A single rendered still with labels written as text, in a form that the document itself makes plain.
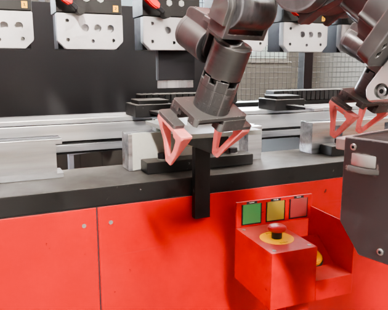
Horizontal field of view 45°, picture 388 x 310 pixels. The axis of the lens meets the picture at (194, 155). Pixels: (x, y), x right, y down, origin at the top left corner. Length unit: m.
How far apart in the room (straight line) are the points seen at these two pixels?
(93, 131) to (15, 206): 0.46
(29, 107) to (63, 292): 0.74
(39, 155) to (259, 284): 0.57
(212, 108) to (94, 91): 1.04
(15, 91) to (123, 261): 0.76
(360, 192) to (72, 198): 0.62
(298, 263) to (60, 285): 0.52
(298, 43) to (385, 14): 0.91
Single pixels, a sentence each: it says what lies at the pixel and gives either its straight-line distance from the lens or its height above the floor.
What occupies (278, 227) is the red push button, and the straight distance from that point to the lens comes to 1.00.
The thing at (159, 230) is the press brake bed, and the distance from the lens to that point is 1.13.
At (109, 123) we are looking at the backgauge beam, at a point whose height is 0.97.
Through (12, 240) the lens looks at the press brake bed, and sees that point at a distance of 1.06.
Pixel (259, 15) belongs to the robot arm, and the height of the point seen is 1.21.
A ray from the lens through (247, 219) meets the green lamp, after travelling 1.07.
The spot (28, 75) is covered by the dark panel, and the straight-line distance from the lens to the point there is 1.66.
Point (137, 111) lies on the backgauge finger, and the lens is 1.40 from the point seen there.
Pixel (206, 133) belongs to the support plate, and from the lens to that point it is 0.98.
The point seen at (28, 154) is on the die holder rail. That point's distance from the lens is 1.14.
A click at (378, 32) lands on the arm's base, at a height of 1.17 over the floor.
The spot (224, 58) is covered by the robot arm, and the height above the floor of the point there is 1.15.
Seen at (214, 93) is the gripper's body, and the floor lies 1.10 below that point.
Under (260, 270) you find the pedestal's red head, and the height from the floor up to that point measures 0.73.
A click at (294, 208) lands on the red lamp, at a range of 1.13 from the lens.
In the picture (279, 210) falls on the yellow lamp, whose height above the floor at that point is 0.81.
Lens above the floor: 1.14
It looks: 11 degrees down
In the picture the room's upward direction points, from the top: straight up
